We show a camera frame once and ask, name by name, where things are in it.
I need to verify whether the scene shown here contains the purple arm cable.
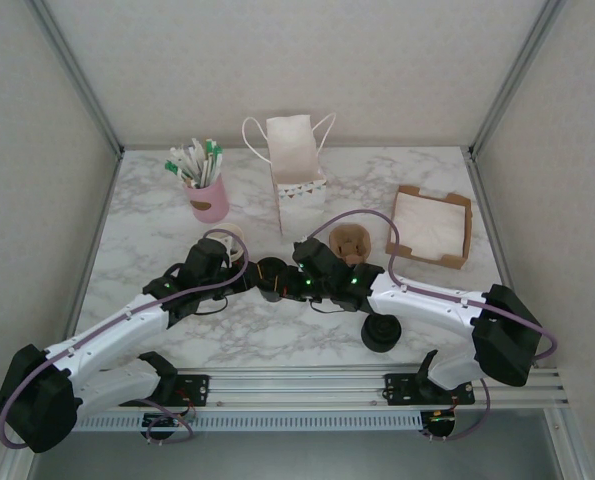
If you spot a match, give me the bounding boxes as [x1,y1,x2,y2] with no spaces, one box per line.
[304,208,561,444]
[0,227,251,450]

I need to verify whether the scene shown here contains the thin red wire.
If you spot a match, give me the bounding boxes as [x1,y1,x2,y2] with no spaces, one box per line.
[176,389,198,416]

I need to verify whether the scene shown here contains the brown pulp cup carrier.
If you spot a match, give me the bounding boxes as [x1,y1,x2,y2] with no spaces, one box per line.
[328,223,373,266]

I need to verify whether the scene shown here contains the brown cardboard napkin tray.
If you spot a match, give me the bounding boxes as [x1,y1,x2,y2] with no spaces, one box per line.
[385,184,473,271]

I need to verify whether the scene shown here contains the aluminium frame post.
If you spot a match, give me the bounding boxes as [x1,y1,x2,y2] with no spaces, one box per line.
[469,0,569,161]
[24,0,126,161]

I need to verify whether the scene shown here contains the pink cylindrical holder cup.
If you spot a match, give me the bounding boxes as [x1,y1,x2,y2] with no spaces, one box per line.
[184,175,230,224]

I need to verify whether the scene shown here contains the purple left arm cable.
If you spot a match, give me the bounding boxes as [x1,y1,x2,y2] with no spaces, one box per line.
[0,227,251,450]

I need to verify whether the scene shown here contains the grey slotted cable duct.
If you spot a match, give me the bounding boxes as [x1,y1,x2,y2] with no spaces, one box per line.
[74,412,424,432]

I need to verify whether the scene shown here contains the white paper gift bag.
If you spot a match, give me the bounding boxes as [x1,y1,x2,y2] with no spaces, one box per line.
[241,112,338,246]

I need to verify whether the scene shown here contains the white paper napkin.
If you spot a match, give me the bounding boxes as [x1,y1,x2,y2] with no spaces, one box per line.
[394,192,467,261]

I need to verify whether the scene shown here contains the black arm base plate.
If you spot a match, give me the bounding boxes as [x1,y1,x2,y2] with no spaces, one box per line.
[174,373,212,407]
[383,372,423,406]

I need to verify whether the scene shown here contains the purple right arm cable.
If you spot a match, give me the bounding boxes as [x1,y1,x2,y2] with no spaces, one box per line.
[304,208,561,444]

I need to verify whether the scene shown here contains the thin black wire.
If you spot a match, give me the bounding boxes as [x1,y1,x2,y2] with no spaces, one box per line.
[309,299,344,318]
[195,294,229,317]

